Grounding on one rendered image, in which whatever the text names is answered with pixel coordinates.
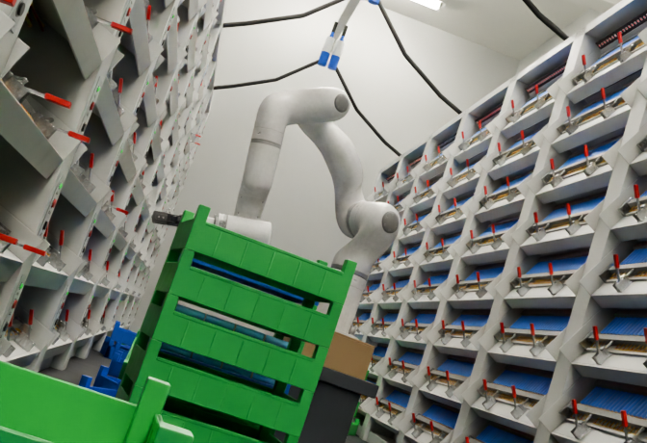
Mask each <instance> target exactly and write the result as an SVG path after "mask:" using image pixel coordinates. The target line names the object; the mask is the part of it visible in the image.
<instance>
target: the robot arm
mask: <svg viewBox="0 0 647 443"><path fill-rule="evenodd" d="M349 106H350V102H349V97H348V95H347V94H346V93H345V92H344V91H343V90H341V89H338V88H333V87H325V88H312V89H302V90H293V91H279V92H275V93H272V94H270V95H268V96H267V97H266V98H265V99H264V100H263V101H262V102H261V104H260V106H259V109H258V112H257V116H256V119H255V123H254V128H253V132H252V136H251V141H250V145H249V149H248V154H247V157H246V165H245V170H244V175H243V180H242V184H241V187H240V191H239V194H238V199H237V203H236V208H235V213H234V216H230V215H224V214H219V216H218V217H217V215H216V214H215V216H214V217H213V218H209V217H208V219H207V222H209V223H212V224H215V225H217V226H220V227H223V228H226V229H228V230H231V231H234V232H236V233H239V234H242V235H244V236H247V237H249V238H252V239H254V240H257V241H260V242H262V243H265V244H268V245H269V244H270V241H271V236H272V224H271V223H270V222H268V221H261V217H262V214H263V210H264V207H265V204H266V201H267V198H268V195H269V192H270V190H271V187H272V181H273V178H274V174H275V171H276V166H277V162H278V158H279V154H280V149H281V145H282V142H283V137H284V133H285V129H286V126H288V125H294V124H297V125H298V126H299V128H300V129H301V130H302V132H303V133H304V134H305V135H306V136H307V137H308V138H309V139H310V140H311V141H312V142H313V143H314V144H315V146H316V147H317V148H318V149H319V151H320V152H321V153H322V155H323V158H324V160H325V162H326V165H327V167H328V170H329V172H330V175H331V178H332V181H333V186H334V193H335V214H336V221H337V223H338V226H339V228H340V230H341V231H342V232H343V233H344V234H345V235H346V236H347V237H349V238H352V240H351V241H350V242H348V243H347V244H346V245H345V246H344V247H342V248H341V249H340V250H339V251H338V252H337V253H336V254H335V256H334V258H333V261H332V264H331V266H330V268H332V269H335V270H338V271H341V270H342V267H343V264H344V261H345V259H349V260H351V261H354V262H356V263H357V266H356V269H355V272H354V275H353V278H352V281H351V284H350V287H349V291H348V294H347V297H346V300H345V303H344V305H343V309H342V312H341V315H340V318H339V321H338V324H337V326H336V329H335V331H336V332H339V333H341V334H344V335H347V336H348V337H351V338H354V339H356V340H359V339H358V338H356V337H354V336H352V335H350V333H351V334H353V335H354V334H355V332H356V329H357V326H356V327H354V326H353V324H352V322H353V319H354V316H355V313H356V311H357V308H358V305H359V302H360V300H361V297H362V294H363V291H364V288H365V286H366V283H367V280H368V277H369V274H370V271H371V268H372V266H373V264H374V263H375V261H376V260H377V259H378V258H379V257H380V256H381V255H382V254H383V253H384V252H385V251H386V250H387V249H388V247H390V246H391V245H392V244H393V242H394V241H395V239H396V237H397V235H398V233H399V229H400V223H401V220H400V215H399V213H398V211H397V210H396V209H395V208H394V207H393V206H392V205H390V204H388V203H384V202H372V201H366V200H365V199H364V196H363V194H362V182H363V169H362V166H361V162H360V159H359V157H358V154H357V152H356V149H355V147H354V145H353V143H352V141H351V139H350V138H349V137H348V136H347V135H346V134H345V133H344V132H343V131H342V130H341V129H340V128H339V127H338V126H337V125H336V124H335V123H334V122H333V121H335V120H338V119H341V118H342V117H344V116H345V115H346V114H347V113H348V111H349ZM182 214H183V213H181V214H180V215H179V216H178V215H173V214H168V213H166V212H160V211H153V216H152V222H153V223H158V224H162V225H172V226H178V224H179V223H180V220H181V217H182Z"/></svg>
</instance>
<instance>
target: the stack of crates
mask: <svg viewBox="0 0 647 443"><path fill-rule="evenodd" d="M210 211H211V208H210V207H208V206H205V205H202V204H199V205H198V207H197V210H196V213H195V214H194V213H193V212H191V211H188V210H184V212H183V214H182V217H181V220H180V223H179V224H178V227H177V230H176V232H175V235H174V238H173V240H172V243H171V246H170V249H169V251H168V256H167V259H166V261H165V264H164V267H163V268H162V271H161V274H160V277H159V279H158V282H157V285H156V287H155V291H154V293H153V296H152V298H151V301H150V304H149V305H148V308H147V311H146V314H145V316H144V319H143V322H142V326H141V329H140V332H139V334H138V337H137V340H136V343H135V345H134V348H133V350H132V352H131V355H130V358H129V361H128V363H127V366H126V369H125V371H124V374H123V377H122V380H121V382H120V385H119V388H118V389H117V392H116V398H118V399H121V400H124V401H126V402H129V403H132V404H138V402H139V399H140V396H141V394H142V390H143V387H144V385H145V382H146V379H147V378H148V377H152V378H156V379H159V380H162V381H165V382H168V383H169V384H170V390H169V392H168V396H171V397H173V398H176V399H179V400H182V401H186V402H189V403H192V404H197V405H200V406H203V407H207V408H210V409H213V410H215V411H218V412H221V413H224V414H227V415H231V416H234V417H237V418H240V419H243V420H246V421H249V422H252V423H255V424H258V425H261V426H260V429H257V428H254V427H251V426H248V425H245V424H242V423H239V422H235V421H232V420H229V419H226V418H223V417H220V416H218V415H214V414H211V413H208V412H205V411H202V410H199V409H196V408H192V407H189V406H186V405H183V404H179V403H176V402H172V401H169V400H166V403H165V405H164V408H163V411H162V414H161V416H162V419H163V422H165V423H168V424H171V425H174V426H176V427H179V428H182V429H185V430H189V431H191V432H192V434H193V436H194V441H193V443H282V442H281V441H280V440H278V439H277V438H276V437H274V436H273V435H272V434H271V432H272V429H274V430H279V431H282V432H285V433H286V435H285V438H284V441H283V443H298V440H299V437H300V434H301V431H302V428H303V425H304V422H305V419H306V416H307V413H308V410H309V407H310V404H311V402H312V399H313V396H314V393H315V390H316V387H317V384H318V381H319V378H320V375H321V372H322V369H323V366H324V362H325V359H326V356H327V353H328V349H329V347H330V344H331V341H332V338H333V335H334V332H335V329H336V326H337V324H338V321H339V318H340V315H341V312H342V309H343V305H344V303H345V300H346V297H347V294H348V291H349V287H350V284H351V281H352V278H353V275H354V272H355V269H356V266H357V263H356V262H354V261H351V260H349V259H345V261H344V264H343V267H342V270H341V271H338V270H335V269H332V268H329V267H328V266H327V265H328V263H327V262H324V261H323V260H317V262H314V261H312V260H309V259H306V258H303V257H301V256H298V255H295V254H293V253H291V252H288V251H286V250H283V249H280V248H276V247H273V246H270V245H268V244H265V243H262V242H260V241H257V240H254V239H252V238H249V237H247V236H244V235H242V234H239V233H236V232H234V231H231V230H228V229H226V228H223V227H220V226H217V225H215V224H212V223H209V222H207V219H208V216H209V213H210ZM180 253H181V255H180ZM179 256H180V257H179ZM178 258H179V260H178ZM193 258H194V259H197V260H200V261H202V262H205V263H208V264H211V265H214V266H216V267H219V268H222V269H225V270H227V271H230V272H232V273H235V274H239V275H242V276H245V277H248V278H250V279H253V280H256V281H259V282H262V283H264V284H267V285H270V286H272V287H275V288H277V289H280V290H283V291H286V292H288V293H291V294H294V295H297V296H300V297H302V298H304V299H303V302H302V305H299V304H296V303H293V302H291V301H288V300H284V299H281V298H279V297H276V296H273V295H270V294H267V293H265V292H262V291H259V290H256V289H253V288H251V287H248V286H245V285H243V284H240V283H238V282H235V281H232V280H229V279H226V278H224V277H221V276H218V275H215V274H211V273H208V272H205V271H203V270H200V269H198V268H195V267H192V266H191V264H192V261H193ZM177 261H178V262H177ZM164 298H165V299H164ZM178 299H182V300H186V301H189V302H192V303H195V304H198V305H201V306H204V307H207V308H210V309H212V310H215V311H218V312H220V313H223V314H226V315H229V316H232V317H234V318H237V319H240V320H243V321H246V322H249V323H252V324H255V325H258V326H261V327H264V328H267V329H270V330H273V331H276V332H279V333H281V334H284V335H287V336H290V337H291V338H290V341H289V344H288V347H287V349H284V348H281V347H278V346H276V345H273V344H270V343H267V342H264V341H261V340H258V339H255V338H253V337H250V336H247V335H244V334H242V333H239V332H236V331H233V330H230V329H227V328H224V327H221V326H217V325H214V324H211V323H208V322H205V321H202V320H199V319H197V318H194V317H191V316H188V315H186V314H183V313H180V312H177V311H174V309H175V306H176V303H177V301H178ZM163 301H164V302H163ZM315 301H318V302H325V303H330V305H329V307H328V310H327V313H326V314H324V313H321V312H319V311H316V310H313V307H314V304H315ZM149 337H150V339H149ZM148 340H149V342H148ZM301 341H304V342H308V343H311V344H314V345H316V347H315V349H314V352H313V355H312V358H311V357H308V356H306V355H303V354H300V353H298V350H299V347H300V345H301ZM162 342H163V343H166V344H169V345H172V346H174V347H177V348H180V349H183V350H186V351H189V352H194V353H197V354H200V355H203V356H206V357H209V358H212V359H215V360H217V361H220V362H223V363H226V364H229V365H232V366H235V367H238V368H241V369H244V370H247V371H250V372H252V373H255V374H258V375H261V376H264V377H267V378H272V379H275V384H274V387H273V389H272V388H269V387H267V386H264V385H261V384H258V383H255V382H252V381H249V380H246V379H243V378H238V377H235V376H232V375H229V374H227V373H224V372H221V371H218V370H214V369H211V368H208V367H205V366H202V365H199V364H196V363H193V362H191V361H188V360H185V359H182V358H179V357H176V356H173V355H170V354H167V353H164V352H160V348H161V346H162ZM147 343H148V345H147ZM133 383H134V384H133ZM287 384H290V385H293V386H295V387H298V388H301V390H300V393H299V396H298V399H297V400H296V399H294V398H292V397H290V396H289V395H287V394H285V390H286V387H287ZM132 385H133V386H132ZM131 387H132V388H131Z"/></svg>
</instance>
